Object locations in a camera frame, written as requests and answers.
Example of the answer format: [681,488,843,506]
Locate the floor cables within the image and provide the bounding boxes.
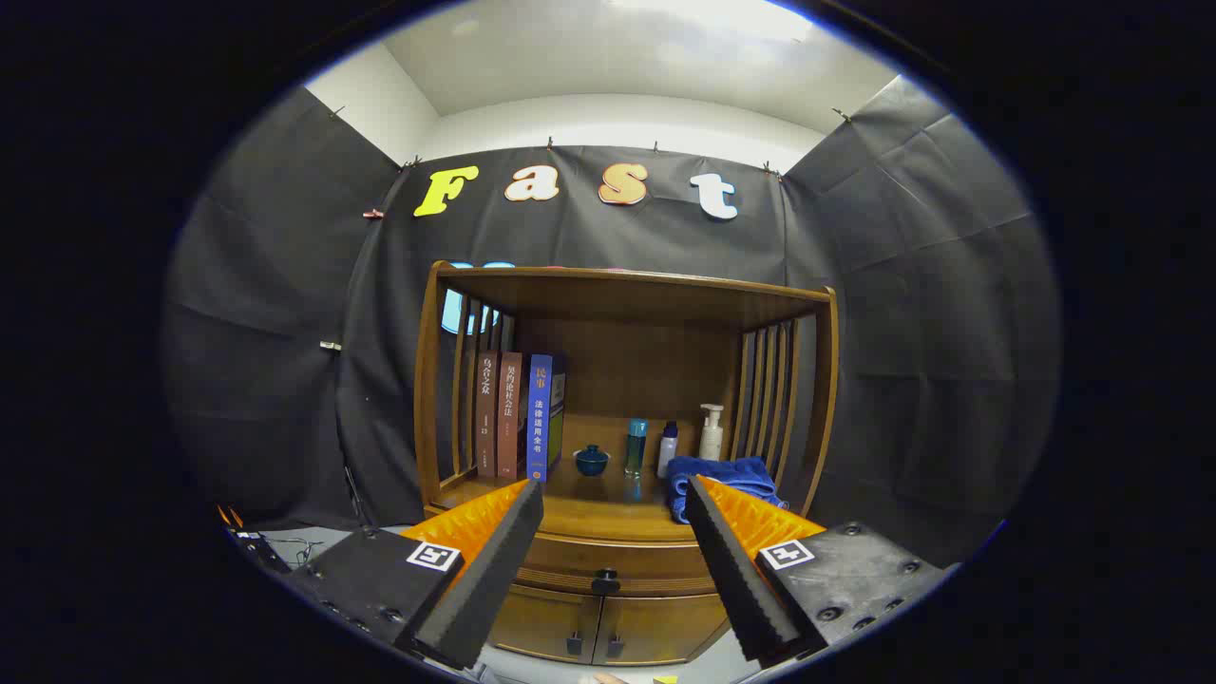
[271,535,326,568]

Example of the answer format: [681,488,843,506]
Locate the blue book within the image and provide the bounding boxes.
[525,353,568,483]

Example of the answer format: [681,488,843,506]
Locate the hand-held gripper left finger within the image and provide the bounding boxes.
[285,478,545,671]

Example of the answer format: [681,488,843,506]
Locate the wooden countertop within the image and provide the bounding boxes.
[427,456,808,544]

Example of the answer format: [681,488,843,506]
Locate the dark brown book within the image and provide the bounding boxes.
[475,350,500,478]

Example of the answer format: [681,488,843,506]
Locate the blue towel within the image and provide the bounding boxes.
[664,456,788,525]

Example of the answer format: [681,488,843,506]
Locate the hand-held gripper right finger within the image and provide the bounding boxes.
[684,475,951,666]

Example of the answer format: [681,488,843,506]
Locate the wooden cabinet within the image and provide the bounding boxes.
[413,261,840,666]

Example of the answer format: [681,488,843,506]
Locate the wooden drawer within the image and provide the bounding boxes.
[518,532,723,598]

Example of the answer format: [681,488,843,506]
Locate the reddish brown book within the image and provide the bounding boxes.
[497,351,525,479]

